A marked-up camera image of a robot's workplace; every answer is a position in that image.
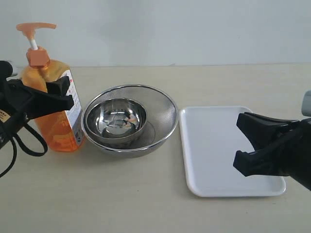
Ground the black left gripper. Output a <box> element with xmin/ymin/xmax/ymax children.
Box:
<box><xmin>0</xmin><ymin>75</ymin><xmax>74</xmax><ymax>147</ymax></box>

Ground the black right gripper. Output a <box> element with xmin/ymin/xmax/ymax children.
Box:
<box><xmin>233</xmin><ymin>112</ymin><xmax>311</xmax><ymax>190</ymax></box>

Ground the orange soap pump bottle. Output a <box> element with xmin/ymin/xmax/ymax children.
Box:
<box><xmin>16</xmin><ymin>22</ymin><xmax>84</xmax><ymax>152</ymax></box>

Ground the small stainless steel bowl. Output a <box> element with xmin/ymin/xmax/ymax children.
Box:
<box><xmin>84</xmin><ymin>98</ymin><xmax>148</xmax><ymax>145</ymax></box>

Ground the white rectangular plastic tray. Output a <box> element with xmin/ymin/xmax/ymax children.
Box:
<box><xmin>179</xmin><ymin>106</ymin><xmax>286</xmax><ymax>198</ymax></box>

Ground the steel mesh strainer basket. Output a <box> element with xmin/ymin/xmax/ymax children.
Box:
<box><xmin>81</xmin><ymin>84</ymin><xmax>178</xmax><ymax>158</ymax></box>

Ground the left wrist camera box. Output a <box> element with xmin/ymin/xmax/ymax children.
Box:
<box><xmin>0</xmin><ymin>60</ymin><xmax>18</xmax><ymax>79</ymax></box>

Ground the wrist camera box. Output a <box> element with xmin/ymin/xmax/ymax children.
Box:
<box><xmin>301</xmin><ymin>90</ymin><xmax>311</xmax><ymax>117</ymax></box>
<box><xmin>0</xmin><ymin>60</ymin><xmax>18</xmax><ymax>79</ymax></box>

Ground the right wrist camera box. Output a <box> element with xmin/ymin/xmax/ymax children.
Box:
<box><xmin>301</xmin><ymin>90</ymin><xmax>311</xmax><ymax>117</ymax></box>

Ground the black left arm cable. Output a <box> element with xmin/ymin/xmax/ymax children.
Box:
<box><xmin>0</xmin><ymin>118</ymin><xmax>49</xmax><ymax>178</ymax></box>

